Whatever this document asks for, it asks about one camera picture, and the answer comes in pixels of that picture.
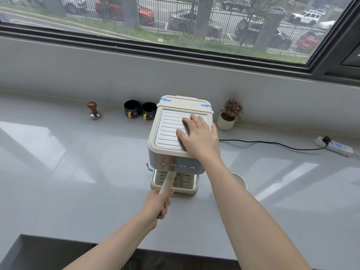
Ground person's right hand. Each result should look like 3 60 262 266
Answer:
176 113 221 162

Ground person's left hand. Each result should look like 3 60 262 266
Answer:
140 188 175 231

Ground cream portafilter handle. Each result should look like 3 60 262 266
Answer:
158 171 177 195

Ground cream espresso machine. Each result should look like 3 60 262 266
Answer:
147 95 215 197

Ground person's right forearm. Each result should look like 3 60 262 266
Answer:
200 156 311 270

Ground person's left forearm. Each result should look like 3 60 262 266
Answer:
63 213 158 270

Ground small plant in white pot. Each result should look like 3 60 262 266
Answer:
217 99 244 131

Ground white cup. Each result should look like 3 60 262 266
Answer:
231 172 248 191

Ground black metal fence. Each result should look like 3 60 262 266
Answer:
0 0 328 56

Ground grey concrete pillar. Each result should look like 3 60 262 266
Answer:
193 0 214 39
254 10 286 52
121 0 140 29

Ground black car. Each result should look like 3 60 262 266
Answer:
233 18 292 50

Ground red car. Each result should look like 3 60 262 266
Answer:
95 0 155 26
296 30 328 53

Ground white power strip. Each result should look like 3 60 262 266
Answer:
313 136 354 157

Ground white off-road car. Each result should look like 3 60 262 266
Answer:
289 10 322 26

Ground black cup with gold handle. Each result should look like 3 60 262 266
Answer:
124 100 142 119
141 102 158 121

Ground dark window frame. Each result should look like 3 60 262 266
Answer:
0 0 360 87

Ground black power cable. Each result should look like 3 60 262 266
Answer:
219 139 328 152

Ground wooden handled coffee tamper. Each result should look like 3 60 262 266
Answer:
87 102 102 119

